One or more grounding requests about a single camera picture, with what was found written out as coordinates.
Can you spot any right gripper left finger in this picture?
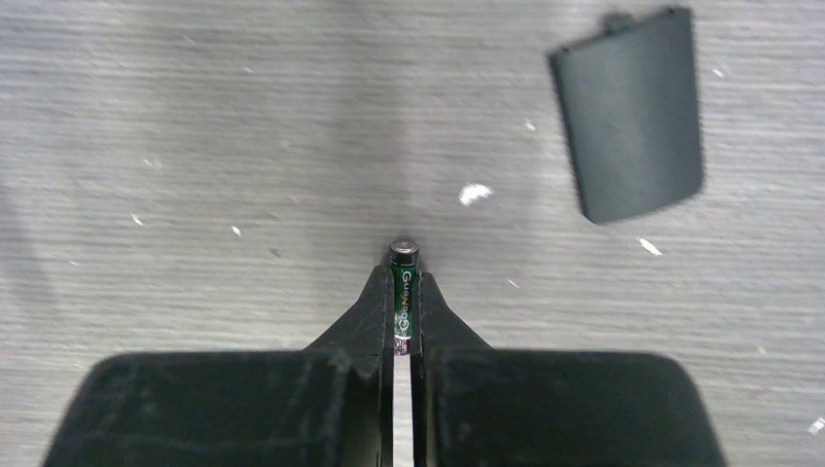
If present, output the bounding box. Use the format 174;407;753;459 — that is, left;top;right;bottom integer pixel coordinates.
44;266;393;466

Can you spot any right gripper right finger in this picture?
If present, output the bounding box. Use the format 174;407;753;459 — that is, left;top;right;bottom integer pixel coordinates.
411;273;726;466

